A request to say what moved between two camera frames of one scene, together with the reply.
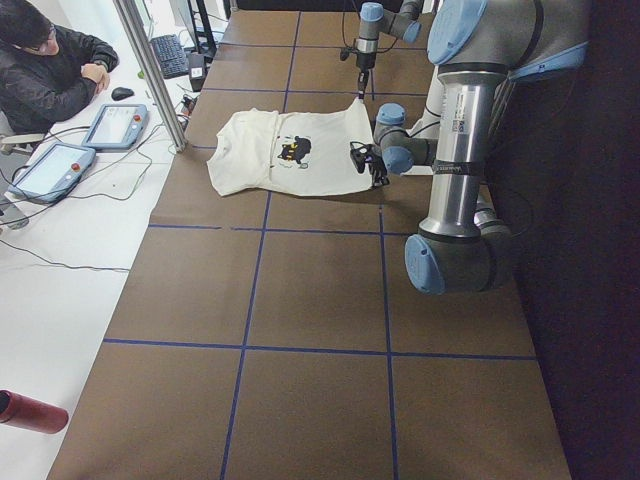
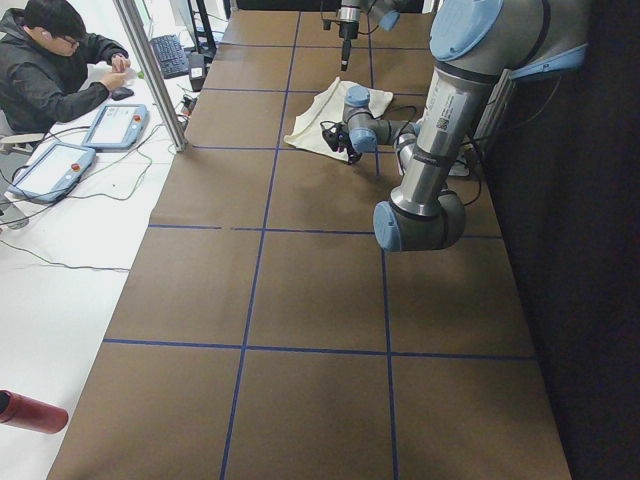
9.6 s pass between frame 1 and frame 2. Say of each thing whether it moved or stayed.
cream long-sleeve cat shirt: moved
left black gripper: moved
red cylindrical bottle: stayed
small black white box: stayed
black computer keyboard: stayed
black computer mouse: stayed
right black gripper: moved
